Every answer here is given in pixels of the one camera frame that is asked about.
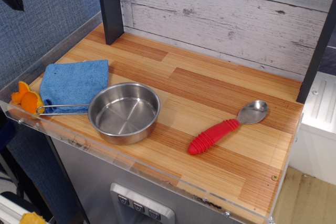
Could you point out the white ribbed appliance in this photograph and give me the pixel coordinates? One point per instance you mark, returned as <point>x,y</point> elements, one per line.
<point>313,151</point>

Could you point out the stainless steel cabinet front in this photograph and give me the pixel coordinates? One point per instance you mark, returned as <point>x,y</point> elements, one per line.
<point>92,176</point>

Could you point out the stainless steel pan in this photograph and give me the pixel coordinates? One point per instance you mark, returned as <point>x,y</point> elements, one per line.
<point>123,114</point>

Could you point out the dark grey left post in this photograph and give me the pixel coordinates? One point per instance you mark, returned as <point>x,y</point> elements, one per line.
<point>112,20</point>

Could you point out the red handled metal spoon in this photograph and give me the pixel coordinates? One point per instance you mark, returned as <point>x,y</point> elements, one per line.
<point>251,113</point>

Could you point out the silver button control panel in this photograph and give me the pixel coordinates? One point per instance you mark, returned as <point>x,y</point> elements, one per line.
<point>132,207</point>

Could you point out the orange plush fish toy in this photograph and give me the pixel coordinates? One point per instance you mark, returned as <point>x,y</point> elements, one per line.
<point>29,100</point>

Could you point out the dark grey right post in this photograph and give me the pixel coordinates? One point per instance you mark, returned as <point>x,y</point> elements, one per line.
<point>316,59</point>

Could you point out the clear acrylic front guard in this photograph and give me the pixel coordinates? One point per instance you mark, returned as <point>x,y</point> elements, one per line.
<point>50,130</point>

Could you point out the dark grey post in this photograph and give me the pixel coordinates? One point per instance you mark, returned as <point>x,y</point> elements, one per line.
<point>316,59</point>
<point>112,20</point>

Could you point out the blue cloth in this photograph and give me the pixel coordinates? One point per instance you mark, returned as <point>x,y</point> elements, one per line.
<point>68,88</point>

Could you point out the orange yellow object bottom left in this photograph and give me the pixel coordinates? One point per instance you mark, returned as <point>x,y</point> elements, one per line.
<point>32,218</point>

